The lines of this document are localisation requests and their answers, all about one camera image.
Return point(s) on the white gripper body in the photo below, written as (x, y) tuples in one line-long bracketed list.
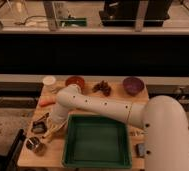
[(52, 127)]

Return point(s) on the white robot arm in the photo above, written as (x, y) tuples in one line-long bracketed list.
[(162, 118)]

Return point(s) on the black binder clip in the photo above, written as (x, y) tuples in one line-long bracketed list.
[(39, 128)]

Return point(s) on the orange carrot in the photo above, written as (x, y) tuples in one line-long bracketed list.
[(45, 101)]

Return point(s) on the small metal cup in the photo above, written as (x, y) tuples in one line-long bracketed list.
[(34, 144)]

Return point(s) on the green plastic tray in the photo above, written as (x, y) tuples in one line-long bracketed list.
[(94, 141)]

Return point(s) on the orange red bowl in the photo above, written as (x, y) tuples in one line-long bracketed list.
[(75, 80)]

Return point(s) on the black stand left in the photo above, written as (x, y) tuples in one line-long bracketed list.
[(19, 137)]

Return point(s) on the dark grape bunch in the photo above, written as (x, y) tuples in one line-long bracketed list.
[(102, 86)]

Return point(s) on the metal fork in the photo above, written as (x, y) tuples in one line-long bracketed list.
[(136, 133)]

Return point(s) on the purple bowl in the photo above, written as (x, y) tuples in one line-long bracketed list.
[(133, 85)]

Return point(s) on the blue sponge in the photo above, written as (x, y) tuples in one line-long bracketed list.
[(140, 150)]

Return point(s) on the green box background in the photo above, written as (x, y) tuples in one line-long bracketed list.
[(73, 22)]

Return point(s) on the black machine background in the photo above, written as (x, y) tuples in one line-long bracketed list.
[(122, 13)]

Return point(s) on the black handled knife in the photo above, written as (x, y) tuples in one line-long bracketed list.
[(43, 118)]

